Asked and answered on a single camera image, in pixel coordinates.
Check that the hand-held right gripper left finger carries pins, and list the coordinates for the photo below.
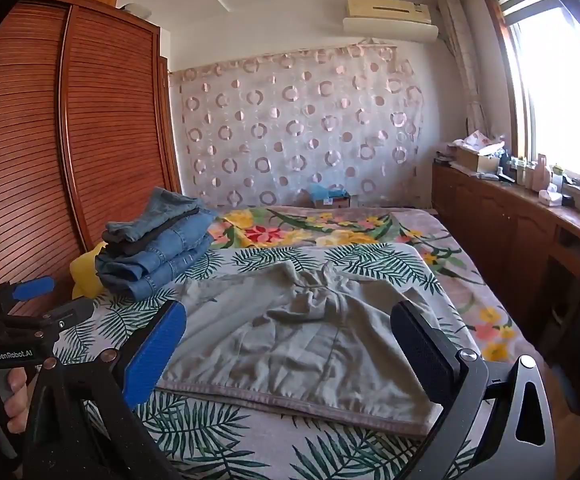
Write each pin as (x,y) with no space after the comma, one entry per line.
(152,357)

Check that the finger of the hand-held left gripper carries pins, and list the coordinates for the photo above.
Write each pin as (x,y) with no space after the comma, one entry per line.
(35,287)
(70,312)

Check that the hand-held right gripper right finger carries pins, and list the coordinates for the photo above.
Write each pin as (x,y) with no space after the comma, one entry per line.
(420,355)

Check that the grey pants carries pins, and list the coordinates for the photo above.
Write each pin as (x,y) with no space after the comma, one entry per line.
(295,360)

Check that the person's left hand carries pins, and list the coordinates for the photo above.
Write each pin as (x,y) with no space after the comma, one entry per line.
(20,402)

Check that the yellow cloth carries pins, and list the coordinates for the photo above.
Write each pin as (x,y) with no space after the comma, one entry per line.
(85,275)

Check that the blue denim folded jeans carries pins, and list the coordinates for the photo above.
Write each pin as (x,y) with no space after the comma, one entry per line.
(165,265)

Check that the palm leaf printed sheet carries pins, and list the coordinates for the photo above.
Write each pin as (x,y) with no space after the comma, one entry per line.
(250,440)

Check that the faded blue folded jeans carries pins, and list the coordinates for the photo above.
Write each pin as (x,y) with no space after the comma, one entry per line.
(165,207)

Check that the long wooden cabinet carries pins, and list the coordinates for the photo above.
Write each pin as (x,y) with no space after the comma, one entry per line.
(500,230)

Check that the floral blanket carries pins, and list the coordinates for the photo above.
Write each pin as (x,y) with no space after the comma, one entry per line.
(320,225)

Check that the wooden slatted wardrobe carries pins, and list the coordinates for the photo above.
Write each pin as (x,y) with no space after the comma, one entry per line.
(110,135)

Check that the cardboard box with blue contents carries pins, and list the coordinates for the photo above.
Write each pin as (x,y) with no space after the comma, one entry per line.
(330,196)

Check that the open cardboard box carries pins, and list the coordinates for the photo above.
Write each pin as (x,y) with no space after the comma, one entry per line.
(475,160)

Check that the white tissue box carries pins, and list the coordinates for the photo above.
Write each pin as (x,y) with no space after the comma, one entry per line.
(551,195)

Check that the small pale bottle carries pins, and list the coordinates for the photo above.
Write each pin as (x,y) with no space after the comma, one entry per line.
(521,172)

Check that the crumpled printed paper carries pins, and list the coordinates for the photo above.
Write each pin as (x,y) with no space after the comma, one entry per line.
(482,141)

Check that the circle patterned curtain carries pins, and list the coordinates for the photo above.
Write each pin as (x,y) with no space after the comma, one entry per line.
(295,125)

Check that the tied window curtain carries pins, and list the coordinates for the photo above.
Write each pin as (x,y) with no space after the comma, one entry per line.
(465,70)

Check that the white object on wardrobe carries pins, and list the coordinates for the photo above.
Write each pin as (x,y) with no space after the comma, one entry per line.
(136,8)

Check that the window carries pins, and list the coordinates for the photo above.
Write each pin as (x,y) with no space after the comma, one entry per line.
(560,90)

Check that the wall air conditioner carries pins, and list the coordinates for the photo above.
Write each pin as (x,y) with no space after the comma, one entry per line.
(390,20)

